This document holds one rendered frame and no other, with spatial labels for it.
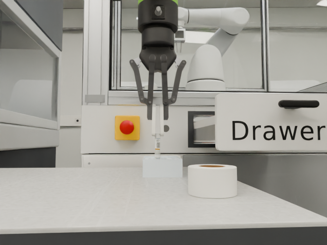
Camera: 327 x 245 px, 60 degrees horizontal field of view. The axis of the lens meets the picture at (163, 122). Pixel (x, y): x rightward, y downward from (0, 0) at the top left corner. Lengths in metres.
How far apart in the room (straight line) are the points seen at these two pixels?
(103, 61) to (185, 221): 0.70
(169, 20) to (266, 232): 0.48
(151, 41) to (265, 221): 0.45
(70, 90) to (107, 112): 3.50
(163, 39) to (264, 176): 0.54
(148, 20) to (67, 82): 3.80
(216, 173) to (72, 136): 3.95
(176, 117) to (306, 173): 0.45
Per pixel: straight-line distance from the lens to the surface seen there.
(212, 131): 0.65
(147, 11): 0.66
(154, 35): 0.64
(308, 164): 1.02
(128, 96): 0.87
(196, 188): 0.40
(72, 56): 4.47
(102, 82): 0.90
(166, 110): 0.63
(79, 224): 0.29
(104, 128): 0.87
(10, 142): 1.26
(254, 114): 0.57
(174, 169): 0.60
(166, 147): 0.87
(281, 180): 0.98
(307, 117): 0.62
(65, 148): 4.32
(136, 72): 0.64
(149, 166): 0.60
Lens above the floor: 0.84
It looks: 4 degrees up
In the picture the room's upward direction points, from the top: straight up
